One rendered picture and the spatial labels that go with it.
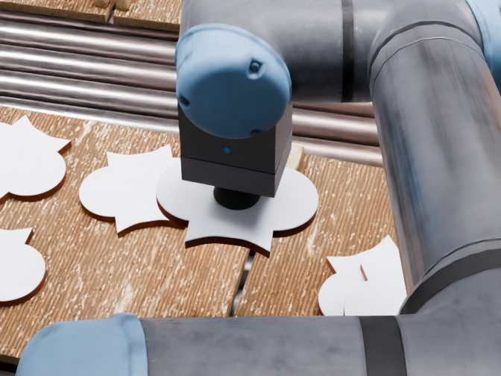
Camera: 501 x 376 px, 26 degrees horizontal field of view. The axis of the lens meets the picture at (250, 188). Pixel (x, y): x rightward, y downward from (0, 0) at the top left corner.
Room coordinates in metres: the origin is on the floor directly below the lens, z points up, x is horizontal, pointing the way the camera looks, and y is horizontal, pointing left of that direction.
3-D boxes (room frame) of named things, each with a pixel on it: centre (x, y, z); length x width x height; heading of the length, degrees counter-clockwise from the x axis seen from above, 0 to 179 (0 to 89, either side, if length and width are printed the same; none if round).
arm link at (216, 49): (0.57, 0.00, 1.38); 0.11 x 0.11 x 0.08; 0
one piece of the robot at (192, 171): (0.68, 0.01, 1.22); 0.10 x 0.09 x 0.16; 165
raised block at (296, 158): (0.88, -0.05, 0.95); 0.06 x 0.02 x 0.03; 165
